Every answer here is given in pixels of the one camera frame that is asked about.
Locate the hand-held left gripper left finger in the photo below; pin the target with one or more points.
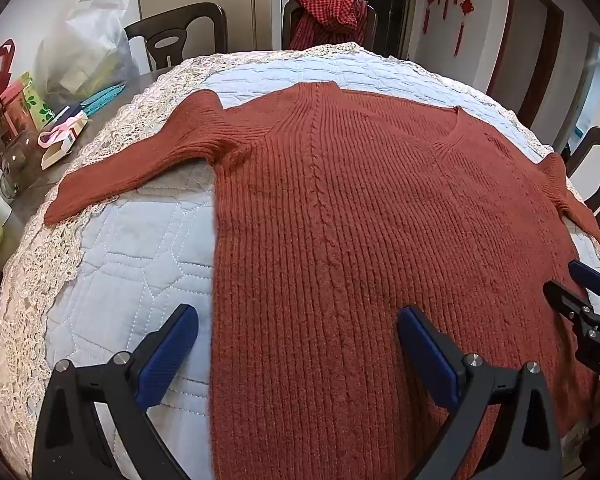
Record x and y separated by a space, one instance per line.
167 355

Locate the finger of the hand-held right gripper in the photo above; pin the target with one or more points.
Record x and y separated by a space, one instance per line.
587 277
565 297

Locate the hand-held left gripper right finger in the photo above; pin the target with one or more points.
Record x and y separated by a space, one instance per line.
430 360

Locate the rust red knit sweater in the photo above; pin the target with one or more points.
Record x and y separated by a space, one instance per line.
330 260

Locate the light blue quilted lace-edged cover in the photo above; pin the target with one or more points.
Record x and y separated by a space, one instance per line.
145 260

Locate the dark wooden chair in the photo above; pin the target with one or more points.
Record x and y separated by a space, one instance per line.
372 25
200 27
595 157

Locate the small box with pink ribbon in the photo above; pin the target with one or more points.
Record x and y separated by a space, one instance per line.
65 140

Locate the glass jar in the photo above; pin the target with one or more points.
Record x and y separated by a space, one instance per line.
20 165

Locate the teal packet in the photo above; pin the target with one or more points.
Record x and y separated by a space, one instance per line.
102 97

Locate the green leaf-print box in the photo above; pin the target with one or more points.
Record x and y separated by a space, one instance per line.
37 105

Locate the pink gift bag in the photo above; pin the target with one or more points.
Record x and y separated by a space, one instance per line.
15 110

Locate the white plastic bag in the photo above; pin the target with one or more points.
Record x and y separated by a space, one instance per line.
85 55

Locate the red checked garment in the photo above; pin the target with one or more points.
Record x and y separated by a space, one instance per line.
325 20

